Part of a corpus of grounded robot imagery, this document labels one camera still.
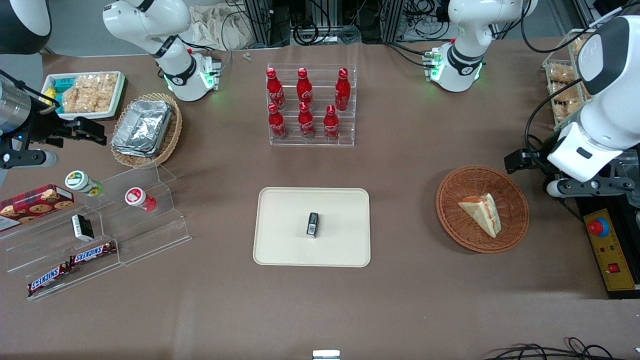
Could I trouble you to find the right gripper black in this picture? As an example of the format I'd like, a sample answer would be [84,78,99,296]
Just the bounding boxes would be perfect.
[21,111,108,150]

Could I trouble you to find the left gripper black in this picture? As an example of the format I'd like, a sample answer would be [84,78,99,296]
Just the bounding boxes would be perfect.
[503,134,562,177]

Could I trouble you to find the white rectangular snack tray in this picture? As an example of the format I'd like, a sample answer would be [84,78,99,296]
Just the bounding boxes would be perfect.
[39,71,126,121]

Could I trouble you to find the triangular wrapped sandwich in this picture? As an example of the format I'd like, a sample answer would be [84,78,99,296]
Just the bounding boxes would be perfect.
[458,192,502,239]

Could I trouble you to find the oval light wicker basket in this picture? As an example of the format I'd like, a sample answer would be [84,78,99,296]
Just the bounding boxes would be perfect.
[109,92,184,169]

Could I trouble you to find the round brown wicker basket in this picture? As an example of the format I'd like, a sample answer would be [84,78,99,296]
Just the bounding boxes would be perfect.
[435,165,530,255]

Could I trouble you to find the cream plastic tray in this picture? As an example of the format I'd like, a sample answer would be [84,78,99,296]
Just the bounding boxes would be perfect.
[253,187,372,268]

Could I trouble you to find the rice cracker pack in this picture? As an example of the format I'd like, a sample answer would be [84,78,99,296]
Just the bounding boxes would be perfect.
[61,85,95,115]
[75,73,119,114]

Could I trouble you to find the stack of foil trays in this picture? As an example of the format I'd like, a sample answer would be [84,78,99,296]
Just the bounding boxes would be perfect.
[110,99,174,159]

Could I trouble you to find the green sunflower yogurt cup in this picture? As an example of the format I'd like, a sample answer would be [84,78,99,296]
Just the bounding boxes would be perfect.
[64,170,104,197]

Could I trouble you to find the teal snack pack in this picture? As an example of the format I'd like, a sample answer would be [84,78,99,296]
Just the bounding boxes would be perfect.
[51,77,77,95]

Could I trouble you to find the wrapped pastry pack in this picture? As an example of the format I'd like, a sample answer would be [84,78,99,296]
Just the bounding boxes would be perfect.
[550,82,585,122]
[547,64,577,85]

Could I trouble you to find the red strawberry yogurt cup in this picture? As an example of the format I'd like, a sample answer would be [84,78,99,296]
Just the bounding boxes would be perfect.
[124,186,157,212]

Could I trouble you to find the red tartan cookie box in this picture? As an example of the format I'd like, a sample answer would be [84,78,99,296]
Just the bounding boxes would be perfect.
[0,184,75,232]

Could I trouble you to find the black and white small box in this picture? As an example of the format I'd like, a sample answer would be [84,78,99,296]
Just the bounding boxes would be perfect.
[71,213,95,242]

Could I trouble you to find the clear acrylic stepped shelf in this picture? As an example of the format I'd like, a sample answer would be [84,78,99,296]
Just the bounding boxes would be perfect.
[0,164,193,302]

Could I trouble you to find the snickers chocolate bar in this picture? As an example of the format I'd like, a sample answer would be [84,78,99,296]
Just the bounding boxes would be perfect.
[68,241,117,266]
[27,263,71,296]

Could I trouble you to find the yellow emergency stop box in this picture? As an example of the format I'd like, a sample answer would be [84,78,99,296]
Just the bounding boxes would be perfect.
[583,208,639,292]

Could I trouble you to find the beige cloth bag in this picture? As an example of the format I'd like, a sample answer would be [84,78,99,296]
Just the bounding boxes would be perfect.
[189,4,252,52]

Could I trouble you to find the red cola bottle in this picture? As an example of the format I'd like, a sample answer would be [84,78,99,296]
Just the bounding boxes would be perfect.
[323,104,340,141]
[267,103,289,141]
[296,67,314,111]
[297,101,316,140]
[334,67,352,112]
[266,67,286,111]

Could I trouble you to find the clear acrylic bottle rack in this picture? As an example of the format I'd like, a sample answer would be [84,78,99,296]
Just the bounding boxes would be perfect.
[266,63,357,147]

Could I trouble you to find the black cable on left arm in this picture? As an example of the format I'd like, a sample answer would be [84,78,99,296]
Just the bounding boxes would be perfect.
[524,75,596,173]

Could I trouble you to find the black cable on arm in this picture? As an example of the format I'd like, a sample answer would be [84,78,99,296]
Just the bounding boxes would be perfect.
[0,69,50,110]
[524,75,596,173]

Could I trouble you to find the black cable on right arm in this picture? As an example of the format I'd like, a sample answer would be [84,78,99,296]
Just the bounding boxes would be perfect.
[0,69,50,110]

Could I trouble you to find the wire basket with snacks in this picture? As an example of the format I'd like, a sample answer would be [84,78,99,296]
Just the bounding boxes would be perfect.
[542,28,599,132]

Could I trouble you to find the black cables at left base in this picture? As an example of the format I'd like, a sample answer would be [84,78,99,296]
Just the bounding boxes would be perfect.
[384,41,437,69]

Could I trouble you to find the aluminium frame profile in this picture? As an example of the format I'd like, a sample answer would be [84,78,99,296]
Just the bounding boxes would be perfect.
[242,0,292,49]
[379,0,417,42]

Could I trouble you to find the black cables bundle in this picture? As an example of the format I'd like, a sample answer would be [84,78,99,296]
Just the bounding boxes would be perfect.
[482,337,623,360]

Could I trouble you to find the coiled black cable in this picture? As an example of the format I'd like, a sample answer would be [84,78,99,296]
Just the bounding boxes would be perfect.
[292,21,322,47]

